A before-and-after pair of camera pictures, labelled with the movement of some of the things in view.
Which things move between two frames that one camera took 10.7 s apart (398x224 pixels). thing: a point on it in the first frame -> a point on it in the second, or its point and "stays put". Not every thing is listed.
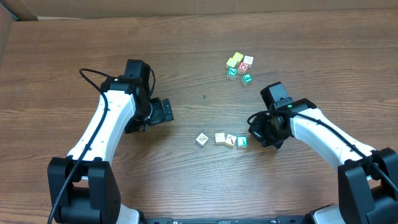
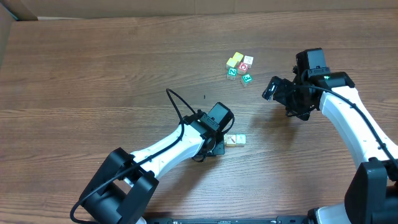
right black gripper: x=257 y=132 -> x=286 y=96
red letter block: x=243 y=68 stays put
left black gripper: x=166 y=111 -> x=218 y=149
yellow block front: x=231 y=62 stays put
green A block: x=242 y=141 stays put
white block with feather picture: x=231 y=139 stays put
